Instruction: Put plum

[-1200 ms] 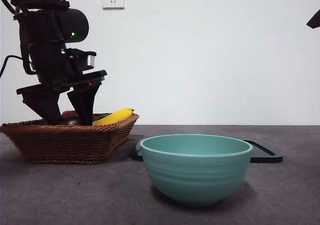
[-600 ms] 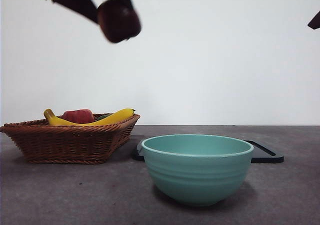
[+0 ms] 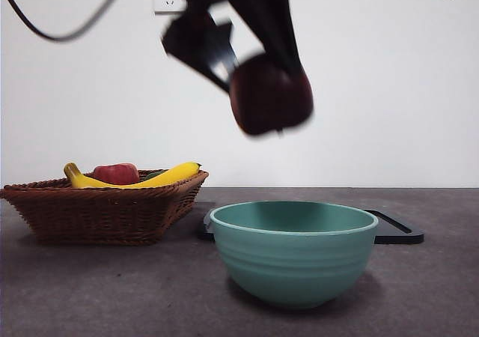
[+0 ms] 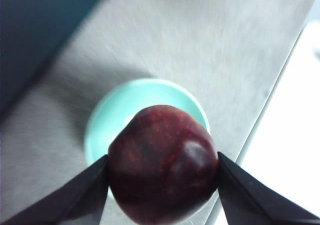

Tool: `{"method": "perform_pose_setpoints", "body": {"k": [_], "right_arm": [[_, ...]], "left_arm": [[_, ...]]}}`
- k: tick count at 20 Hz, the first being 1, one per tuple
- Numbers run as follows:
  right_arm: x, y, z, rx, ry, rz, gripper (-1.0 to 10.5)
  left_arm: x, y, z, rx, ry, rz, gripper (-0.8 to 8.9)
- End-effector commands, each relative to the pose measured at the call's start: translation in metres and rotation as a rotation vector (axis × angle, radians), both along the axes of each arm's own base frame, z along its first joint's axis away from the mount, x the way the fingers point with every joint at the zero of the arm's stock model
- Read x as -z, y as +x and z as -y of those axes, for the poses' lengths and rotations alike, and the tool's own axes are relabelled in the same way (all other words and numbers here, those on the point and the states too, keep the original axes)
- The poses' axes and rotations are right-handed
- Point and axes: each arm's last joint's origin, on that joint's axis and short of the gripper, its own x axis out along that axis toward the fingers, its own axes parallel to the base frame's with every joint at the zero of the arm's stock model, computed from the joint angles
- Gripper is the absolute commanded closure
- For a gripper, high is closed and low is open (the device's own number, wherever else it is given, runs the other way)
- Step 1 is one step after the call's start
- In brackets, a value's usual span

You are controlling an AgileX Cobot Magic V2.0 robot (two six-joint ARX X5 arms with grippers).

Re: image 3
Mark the black tray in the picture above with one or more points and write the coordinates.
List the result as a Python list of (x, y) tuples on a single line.
[(393, 236)]

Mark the red apple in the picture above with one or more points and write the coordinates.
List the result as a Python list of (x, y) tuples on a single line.
[(116, 172)]

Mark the yellow banana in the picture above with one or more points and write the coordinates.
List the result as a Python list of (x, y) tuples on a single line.
[(168, 175)]

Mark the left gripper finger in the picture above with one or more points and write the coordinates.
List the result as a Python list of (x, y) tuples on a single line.
[(187, 41), (262, 15)]

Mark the teal ribbed bowl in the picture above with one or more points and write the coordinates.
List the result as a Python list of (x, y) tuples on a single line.
[(292, 262)]

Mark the green vegetable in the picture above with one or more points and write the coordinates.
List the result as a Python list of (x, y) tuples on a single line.
[(154, 173)]

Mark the brown wicker basket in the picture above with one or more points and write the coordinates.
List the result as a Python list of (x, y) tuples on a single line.
[(101, 217)]

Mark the dark purple plum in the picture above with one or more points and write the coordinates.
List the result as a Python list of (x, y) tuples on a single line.
[(262, 101)]

